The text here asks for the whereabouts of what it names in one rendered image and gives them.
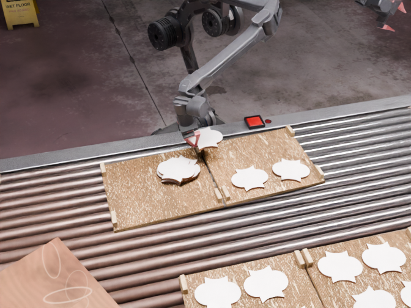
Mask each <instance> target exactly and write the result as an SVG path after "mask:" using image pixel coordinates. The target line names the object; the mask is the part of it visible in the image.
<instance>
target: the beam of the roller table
mask: <svg viewBox="0 0 411 308"><path fill-rule="evenodd" d="M408 107H411V94H409V95H402V96H398V97H390V98H383V99H378V100H371V101H364V102H359V103H352V104H345V105H340V106H333V107H329V108H321V109H314V110H309V111H302V112H295V113H290V114H283V115H276V116H271V117H264V118H262V119H263V121H265V120H266V119H270V120H271V121H272V122H271V123H265V122H264V123H265V127H264V128H257V129H253V130H249V129H248V127H247V125H246V123H245V121H240V122H233V123H225V124H221V125H214V126H209V127H210V130H215V131H219V132H220V133H221V134H222V135H223V138H230V137H234V136H241V135H246V134H253V133H260V132H264V131H271V130H278V129H282V128H286V125H289V126H290V127H297V126H301V125H308V124H312V123H319V122H326V121H331V120H338V119H345V118H349V117H356V116H363V115H368V114H375V113H379V112H386V111H393V110H397V109H404V108H408ZM186 144H187V143H186V141H184V139H183V137H182V133H181V131H176V132H171V133H164V134H156V135H152V136H144V137H137V138H133V139H126V140H121V141H114V142H107V143H102V144H95V145H87V146H83V147H75V148H68V149H64V150H56V151H52V152H45V153H38V154H33V155H26V156H18V157H14V158H6V159H0V174H1V175H4V174H11V173H16V172H22V171H29V170H34V169H41V168H45V167H53V166H60V165H64V164H71V163H78V162H82V161H89V160H96V159H100V158H108V157H112V156H119V155H126V154H131V153H138V152H145V151H149V150H156V149H163V148H167V147H175V146H179V145H186Z"/></svg>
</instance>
